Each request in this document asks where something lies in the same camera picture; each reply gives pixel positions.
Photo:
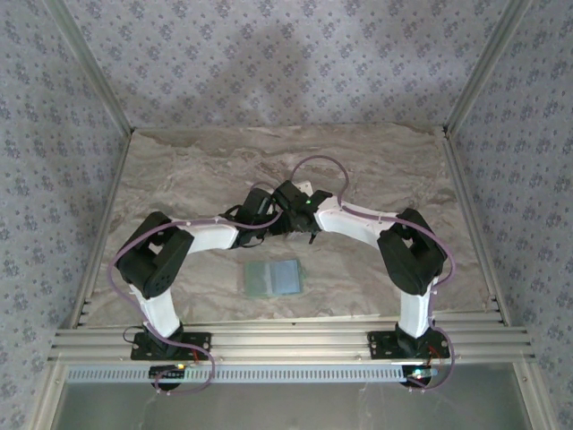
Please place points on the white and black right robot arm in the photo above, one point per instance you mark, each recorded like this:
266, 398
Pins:
353, 224

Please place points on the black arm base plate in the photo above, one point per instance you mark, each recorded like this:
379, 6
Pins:
380, 345
201, 342

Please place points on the aluminium corner post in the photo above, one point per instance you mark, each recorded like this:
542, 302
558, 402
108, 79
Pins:
96, 67
484, 67

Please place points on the black circuit board with LED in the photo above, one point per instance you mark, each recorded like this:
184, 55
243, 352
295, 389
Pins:
168, 375
414, 378

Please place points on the aluminium mounting rail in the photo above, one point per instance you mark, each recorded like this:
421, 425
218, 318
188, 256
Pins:
291, 340

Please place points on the aluminium side rail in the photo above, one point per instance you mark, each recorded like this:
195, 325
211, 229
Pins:
109, 201
473, 224

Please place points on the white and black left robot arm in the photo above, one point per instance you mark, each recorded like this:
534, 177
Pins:
210, 235

